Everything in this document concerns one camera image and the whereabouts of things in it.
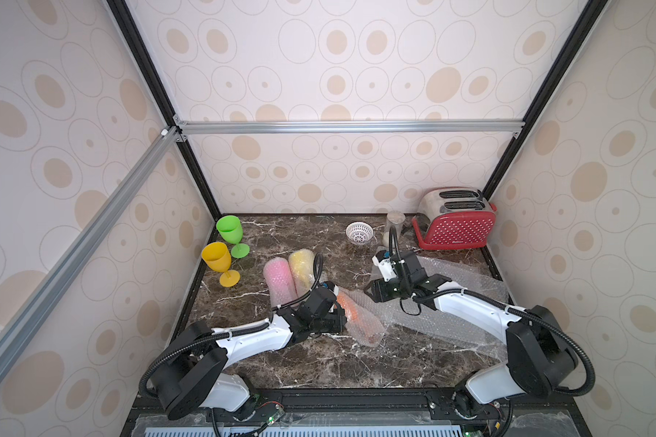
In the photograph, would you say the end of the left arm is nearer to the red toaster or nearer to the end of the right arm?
the end of the right arm

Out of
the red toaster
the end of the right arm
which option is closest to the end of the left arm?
the end of the right arm

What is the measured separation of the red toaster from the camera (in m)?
0.99

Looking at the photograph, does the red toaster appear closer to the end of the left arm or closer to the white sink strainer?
the white sink strainer

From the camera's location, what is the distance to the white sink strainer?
111 cm

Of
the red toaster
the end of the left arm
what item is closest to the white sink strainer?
the red toaster

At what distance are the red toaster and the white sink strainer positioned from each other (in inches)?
8.1
